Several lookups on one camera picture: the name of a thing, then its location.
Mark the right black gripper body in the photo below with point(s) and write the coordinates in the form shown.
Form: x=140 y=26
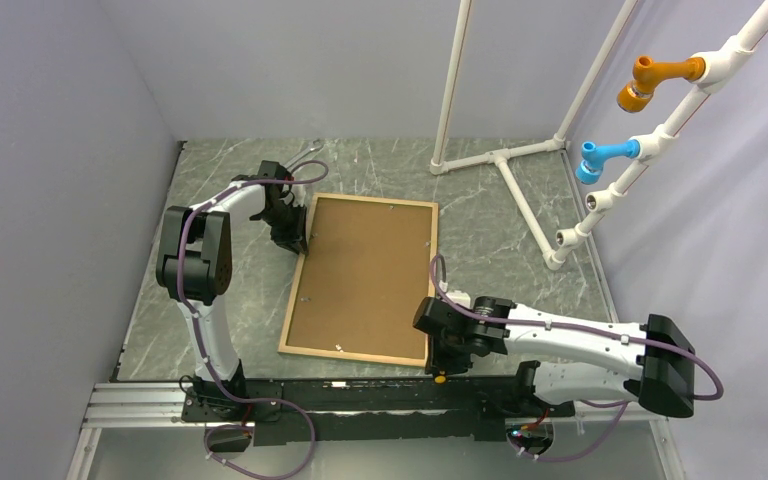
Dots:
x=450 y=340

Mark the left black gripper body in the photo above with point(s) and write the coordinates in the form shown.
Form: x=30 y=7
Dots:
x=284 y=211

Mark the green wooden photo frame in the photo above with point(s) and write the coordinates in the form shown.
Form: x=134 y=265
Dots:
x=362 y=280

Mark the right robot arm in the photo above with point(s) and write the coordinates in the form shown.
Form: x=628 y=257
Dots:
x=570 y=359

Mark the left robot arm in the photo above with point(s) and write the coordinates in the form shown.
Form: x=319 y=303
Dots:
x=195 y=264

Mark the silver open-end wrench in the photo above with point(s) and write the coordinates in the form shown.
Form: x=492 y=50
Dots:
x=309 y=149

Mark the blue pipe fitting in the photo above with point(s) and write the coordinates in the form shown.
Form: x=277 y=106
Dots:
x=594 y=157

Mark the orange pipe fitting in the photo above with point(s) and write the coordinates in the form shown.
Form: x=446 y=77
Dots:
x=648 y=74

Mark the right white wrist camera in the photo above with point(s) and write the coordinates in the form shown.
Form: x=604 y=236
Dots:
x=459 y=297

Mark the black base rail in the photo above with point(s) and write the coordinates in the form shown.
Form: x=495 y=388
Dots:
x=295 y=410

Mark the aluminium extrusion frame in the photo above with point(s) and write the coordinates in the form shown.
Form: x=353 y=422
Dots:
x=133 y=430

